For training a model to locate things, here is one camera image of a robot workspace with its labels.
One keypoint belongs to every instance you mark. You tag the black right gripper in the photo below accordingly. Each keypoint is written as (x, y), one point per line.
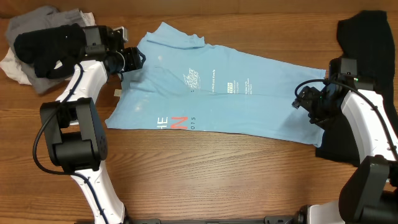
(306, 100)

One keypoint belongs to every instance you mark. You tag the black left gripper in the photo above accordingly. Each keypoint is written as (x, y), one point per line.
(133, 62)

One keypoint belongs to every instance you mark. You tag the light blue t-shirt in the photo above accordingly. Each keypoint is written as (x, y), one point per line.
(188, 84)

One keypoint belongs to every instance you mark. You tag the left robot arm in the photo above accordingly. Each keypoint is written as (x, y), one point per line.
(73, 132)

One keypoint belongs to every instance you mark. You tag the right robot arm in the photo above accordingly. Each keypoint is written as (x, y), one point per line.
(347, 95)

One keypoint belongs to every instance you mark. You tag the black garment at right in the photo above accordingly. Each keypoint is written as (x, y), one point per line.
(367, 38)

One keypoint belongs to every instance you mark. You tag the grey folded garment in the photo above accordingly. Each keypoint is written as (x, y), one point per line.
(41, 18)

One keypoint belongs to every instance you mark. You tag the white folded garment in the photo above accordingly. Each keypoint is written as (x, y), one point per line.
(12, 68)

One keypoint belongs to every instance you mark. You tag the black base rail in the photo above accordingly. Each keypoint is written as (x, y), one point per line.
(265, 220)

